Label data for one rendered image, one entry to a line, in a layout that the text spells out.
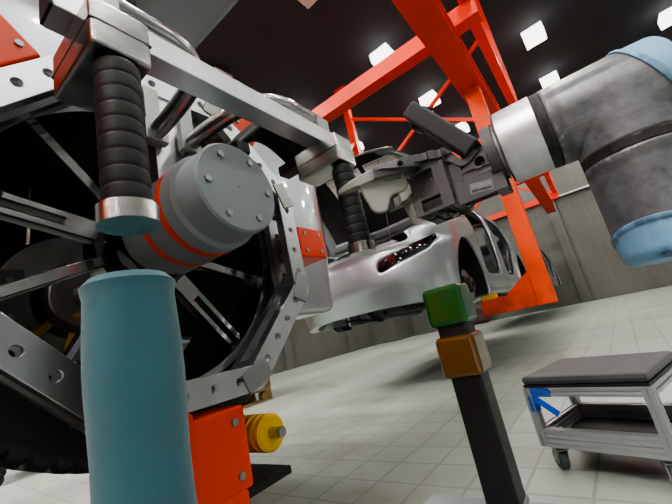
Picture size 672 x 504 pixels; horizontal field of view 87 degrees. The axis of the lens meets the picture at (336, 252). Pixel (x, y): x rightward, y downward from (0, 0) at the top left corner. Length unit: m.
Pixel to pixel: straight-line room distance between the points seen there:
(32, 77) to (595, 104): 0.65
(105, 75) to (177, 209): 0.18
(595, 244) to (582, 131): 14.43
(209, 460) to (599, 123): 0.59
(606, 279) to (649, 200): 14.40
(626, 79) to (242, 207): 0.43
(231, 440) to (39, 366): 0.25
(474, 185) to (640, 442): 1.18
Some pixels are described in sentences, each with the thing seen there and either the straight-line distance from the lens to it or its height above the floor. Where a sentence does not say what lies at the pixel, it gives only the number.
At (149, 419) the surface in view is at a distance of 0.38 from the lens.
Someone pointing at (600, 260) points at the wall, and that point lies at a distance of 14.84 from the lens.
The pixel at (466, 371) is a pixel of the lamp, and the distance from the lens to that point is 0.38.
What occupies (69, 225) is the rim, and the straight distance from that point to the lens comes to 0.65.
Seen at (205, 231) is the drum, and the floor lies 0.80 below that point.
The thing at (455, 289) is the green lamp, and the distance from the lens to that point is 0.37.
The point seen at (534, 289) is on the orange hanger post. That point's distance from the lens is 3.96.
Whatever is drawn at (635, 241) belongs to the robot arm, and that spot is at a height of 0.66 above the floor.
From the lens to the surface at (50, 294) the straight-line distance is 0.99.
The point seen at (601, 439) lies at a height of 0.14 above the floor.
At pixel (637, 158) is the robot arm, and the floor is 0.73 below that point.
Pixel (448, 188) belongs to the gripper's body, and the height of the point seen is 0.78.
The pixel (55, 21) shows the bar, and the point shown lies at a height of 0.95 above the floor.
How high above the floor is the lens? 0.63
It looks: 13 degrees up
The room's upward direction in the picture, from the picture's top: 13 degrees counter-clockwise
